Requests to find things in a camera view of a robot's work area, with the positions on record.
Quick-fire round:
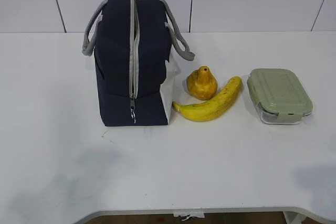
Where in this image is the navy blue lunch bag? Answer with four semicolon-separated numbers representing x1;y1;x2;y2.
82;0;195;126

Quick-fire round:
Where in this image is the yellow pear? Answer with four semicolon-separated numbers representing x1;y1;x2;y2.
186;66;218;101

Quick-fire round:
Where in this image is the yellow banana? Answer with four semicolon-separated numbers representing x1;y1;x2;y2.
172;76;243;122

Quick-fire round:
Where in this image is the green lidded glass container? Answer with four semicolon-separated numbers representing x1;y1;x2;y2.
247;68;313;125

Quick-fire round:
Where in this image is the white tape on table edge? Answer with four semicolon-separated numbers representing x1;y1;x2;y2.
173;209;205;221

